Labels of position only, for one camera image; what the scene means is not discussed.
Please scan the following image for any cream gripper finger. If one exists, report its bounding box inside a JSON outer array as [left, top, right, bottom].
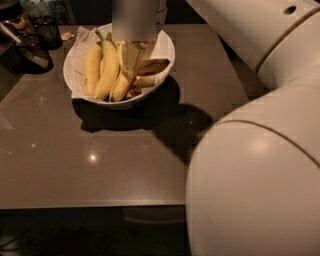
[[136, 41, 156, 64], [119, 41, 140, 78]]

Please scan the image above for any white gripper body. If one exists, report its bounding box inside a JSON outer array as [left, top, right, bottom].
[[112, 0, 167, 41]]

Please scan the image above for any curved yellow banana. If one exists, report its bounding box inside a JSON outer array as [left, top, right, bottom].
[[135, 59, 170, 76]]

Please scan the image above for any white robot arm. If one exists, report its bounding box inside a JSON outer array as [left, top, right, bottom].
[[185, 0, 320, 256]]

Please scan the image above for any long yellow banana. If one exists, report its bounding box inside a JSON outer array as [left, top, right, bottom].
[[94, 29, 120, 100]]

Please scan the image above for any small bottom banana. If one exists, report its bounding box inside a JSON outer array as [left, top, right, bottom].
[[126, 75, 155, 99]]

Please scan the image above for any middle yellow banana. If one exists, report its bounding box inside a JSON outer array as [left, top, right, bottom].
[[109, 41, 133, 102]]

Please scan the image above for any leftmost yellow banana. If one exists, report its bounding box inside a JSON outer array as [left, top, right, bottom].
[[84, 43, 102, 96]]

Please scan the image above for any white bowl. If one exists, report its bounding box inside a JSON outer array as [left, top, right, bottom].
[[63, 27, 175, 110]]

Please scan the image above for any white paper liner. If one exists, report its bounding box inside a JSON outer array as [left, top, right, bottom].
[[64, 28, 156, 102]]

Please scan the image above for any small wrapped snack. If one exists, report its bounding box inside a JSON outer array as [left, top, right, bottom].
[[61, 31, 75, 41]]

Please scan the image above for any black mesh cup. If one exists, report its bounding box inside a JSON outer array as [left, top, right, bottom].
[[32, 16, 62, 50]]

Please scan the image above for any black mesh tray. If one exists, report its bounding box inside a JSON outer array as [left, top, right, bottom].
[[14, 34, 53, 74]]

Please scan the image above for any dark appliance with jar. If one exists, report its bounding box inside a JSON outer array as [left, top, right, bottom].
[[0, 0, 36, 47]]

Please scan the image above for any black floor cable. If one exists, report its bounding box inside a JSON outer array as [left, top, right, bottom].
[[0, 228, 33, 251]]

